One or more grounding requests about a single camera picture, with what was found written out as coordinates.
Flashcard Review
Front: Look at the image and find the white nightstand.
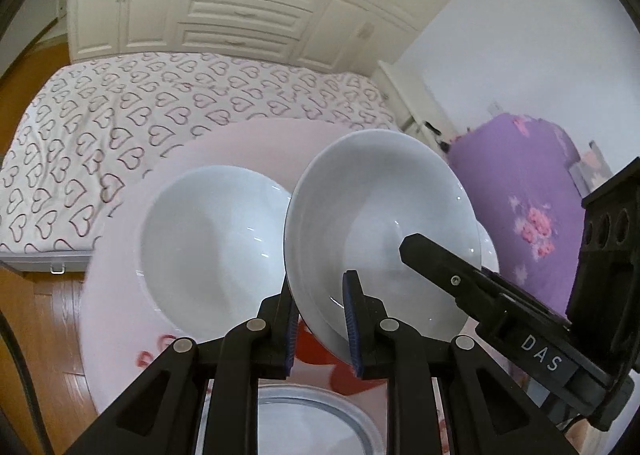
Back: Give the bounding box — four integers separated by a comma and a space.
377, 60, 468, 146

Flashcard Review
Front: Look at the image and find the white bed frame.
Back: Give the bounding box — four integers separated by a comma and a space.
0, 251, 96, 277

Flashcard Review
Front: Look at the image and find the white plate grey band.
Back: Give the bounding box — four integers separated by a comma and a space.
256, 382, 388, 455

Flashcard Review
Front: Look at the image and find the round pink table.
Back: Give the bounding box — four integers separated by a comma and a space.
80, 117, 531, 455

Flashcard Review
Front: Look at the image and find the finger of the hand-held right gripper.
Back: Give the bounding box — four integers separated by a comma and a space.
398, 233, 501, 321

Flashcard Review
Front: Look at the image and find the small white bowl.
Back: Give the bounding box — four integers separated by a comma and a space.
475, 220, 501, 281
283, 129, 483, 367

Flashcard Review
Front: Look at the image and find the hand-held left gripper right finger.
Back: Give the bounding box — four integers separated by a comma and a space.
341, 270, 576, 455

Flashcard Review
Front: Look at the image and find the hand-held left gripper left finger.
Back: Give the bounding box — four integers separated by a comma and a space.
62, 280, 301, 455

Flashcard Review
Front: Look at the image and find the large white bowl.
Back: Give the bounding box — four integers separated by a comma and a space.
139, 165, 293, 342

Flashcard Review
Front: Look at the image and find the purple floral cover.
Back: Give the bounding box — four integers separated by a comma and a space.
445, 114, 613, 321

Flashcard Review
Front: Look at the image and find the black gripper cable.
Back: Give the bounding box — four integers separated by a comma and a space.
0, 310, 53, 455

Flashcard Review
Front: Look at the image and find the bed with heart-pattern sheet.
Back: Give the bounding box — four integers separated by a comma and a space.
0, 51, 401, 256

